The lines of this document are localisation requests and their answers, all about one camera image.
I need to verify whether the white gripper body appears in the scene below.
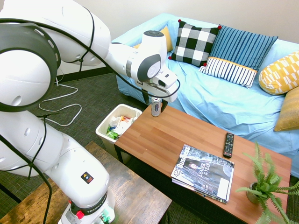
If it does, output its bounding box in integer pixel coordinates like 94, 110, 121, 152
141, 80, 179, 104

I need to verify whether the silver drink can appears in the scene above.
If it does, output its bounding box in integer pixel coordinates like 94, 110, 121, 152
151, 96, 162, 118

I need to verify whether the white crumpled paper trash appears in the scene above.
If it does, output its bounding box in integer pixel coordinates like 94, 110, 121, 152
109, 115, 138, 136

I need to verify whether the green wrapper trash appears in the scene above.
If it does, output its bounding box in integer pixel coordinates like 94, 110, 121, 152
106, 126, 120, 140

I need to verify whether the white plastic trash bin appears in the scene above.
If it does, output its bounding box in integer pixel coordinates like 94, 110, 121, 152
95, 104, 143, 165

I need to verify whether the brown wooden coffee table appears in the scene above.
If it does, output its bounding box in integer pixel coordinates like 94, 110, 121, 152
114, 100, 292, 224

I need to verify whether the light blue covered sofa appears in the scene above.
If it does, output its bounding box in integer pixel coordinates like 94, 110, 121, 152
111, 13, 299, 178

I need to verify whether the plain mustard yellow pillow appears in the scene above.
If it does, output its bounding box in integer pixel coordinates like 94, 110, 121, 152
132, 25, 174, 52

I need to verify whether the black white checkered pillow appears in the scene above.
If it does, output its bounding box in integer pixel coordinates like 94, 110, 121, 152
168, 19, 222, 68

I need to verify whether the black remote control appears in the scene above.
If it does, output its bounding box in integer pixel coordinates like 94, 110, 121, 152
222, 132, 235, 159

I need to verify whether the stack of magazines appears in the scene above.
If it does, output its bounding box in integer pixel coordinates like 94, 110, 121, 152
171, 144, 235, 203

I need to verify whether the blue striped pillow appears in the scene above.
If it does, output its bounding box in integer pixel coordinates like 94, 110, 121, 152
198, 24, 279, 90

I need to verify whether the magazine under cover magazine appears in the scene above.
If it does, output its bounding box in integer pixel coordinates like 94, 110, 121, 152
171, 177, 231, 205

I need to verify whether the dark rustic wooden table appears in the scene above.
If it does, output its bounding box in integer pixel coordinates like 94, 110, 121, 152
0, 141, 173, 224

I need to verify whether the yellow white patterned bolster pillow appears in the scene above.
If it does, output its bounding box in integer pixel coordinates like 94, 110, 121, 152
258, 50, 299, 96

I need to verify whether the mustard woven pillow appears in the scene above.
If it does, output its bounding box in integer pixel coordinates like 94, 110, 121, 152
273, 86, 299, 132

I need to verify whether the grey plant pot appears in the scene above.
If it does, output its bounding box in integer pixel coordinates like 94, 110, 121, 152
245, 182, 260, 204

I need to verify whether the green fern plant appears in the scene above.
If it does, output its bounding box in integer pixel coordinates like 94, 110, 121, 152
235, 140, 299, 224

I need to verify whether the black floor bar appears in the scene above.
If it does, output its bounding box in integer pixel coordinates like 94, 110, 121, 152
0, 182, 22, 204

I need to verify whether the white floor cable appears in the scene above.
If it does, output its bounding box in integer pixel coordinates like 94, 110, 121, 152
38, 76, 83, 127

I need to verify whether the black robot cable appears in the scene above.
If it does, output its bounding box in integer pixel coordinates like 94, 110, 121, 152
0, 6, 181, 224

